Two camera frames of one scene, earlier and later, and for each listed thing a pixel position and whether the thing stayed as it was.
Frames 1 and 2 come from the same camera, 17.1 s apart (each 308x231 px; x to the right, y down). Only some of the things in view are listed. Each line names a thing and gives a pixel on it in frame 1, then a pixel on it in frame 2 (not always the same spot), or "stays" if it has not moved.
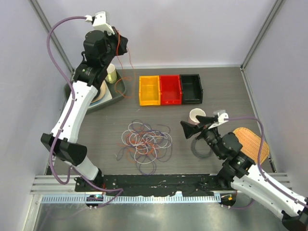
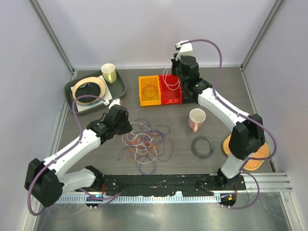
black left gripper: (122, 44) to (128, 128)
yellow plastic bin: (149, 90) stays
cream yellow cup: (111, 77) stays
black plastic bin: (192, 92) stays
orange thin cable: (121, 67) to (149, 91)
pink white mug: (192, 118) stays
